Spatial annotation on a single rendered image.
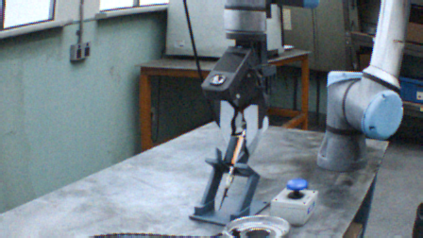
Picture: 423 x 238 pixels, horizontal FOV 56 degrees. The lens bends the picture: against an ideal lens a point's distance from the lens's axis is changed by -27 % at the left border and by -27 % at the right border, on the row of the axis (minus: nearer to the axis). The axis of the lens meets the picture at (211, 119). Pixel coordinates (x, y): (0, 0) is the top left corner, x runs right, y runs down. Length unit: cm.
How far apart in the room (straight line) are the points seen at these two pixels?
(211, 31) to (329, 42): 174
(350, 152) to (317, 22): 343
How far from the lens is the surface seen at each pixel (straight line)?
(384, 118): 102
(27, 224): 87
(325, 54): 452
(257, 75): 87
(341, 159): 115
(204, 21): 303
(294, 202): 86
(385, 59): 104
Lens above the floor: 118
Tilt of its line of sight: 14 degrees down
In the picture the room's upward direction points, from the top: straight up
